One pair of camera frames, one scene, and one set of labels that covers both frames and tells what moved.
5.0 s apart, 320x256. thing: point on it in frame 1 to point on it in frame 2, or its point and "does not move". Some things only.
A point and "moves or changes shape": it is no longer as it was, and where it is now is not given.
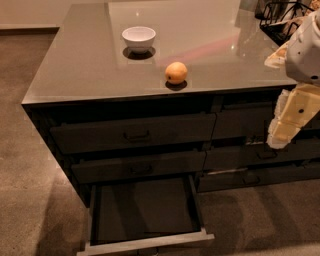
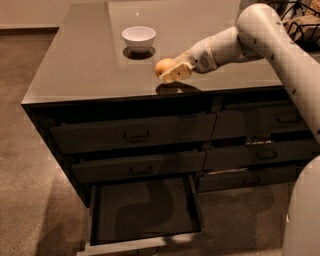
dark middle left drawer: [139, 168] does not move
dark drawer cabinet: [143, 106] does not move
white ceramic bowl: [139, 39] does not move
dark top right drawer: [252, 122] does not move
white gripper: [304, 60] to [201, 57]
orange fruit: [176, 72] moves or changes shape
